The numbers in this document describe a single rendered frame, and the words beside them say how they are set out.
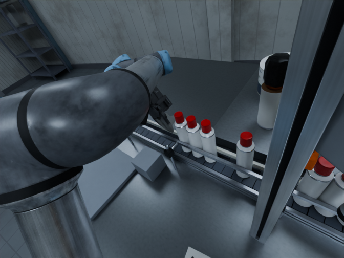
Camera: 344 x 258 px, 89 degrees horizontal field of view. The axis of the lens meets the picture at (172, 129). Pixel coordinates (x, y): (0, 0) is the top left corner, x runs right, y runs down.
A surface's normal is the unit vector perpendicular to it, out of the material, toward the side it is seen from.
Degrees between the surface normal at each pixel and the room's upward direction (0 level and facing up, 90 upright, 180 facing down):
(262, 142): 0
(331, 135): 90
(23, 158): 80
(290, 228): 0
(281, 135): 90
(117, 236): 0
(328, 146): 90
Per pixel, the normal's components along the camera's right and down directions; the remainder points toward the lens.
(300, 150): -0.60, 0.66
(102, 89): 0.49, -0.43
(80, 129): 0.43, 0.15
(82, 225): 0.95, -0.19
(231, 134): -0.25, -0.69
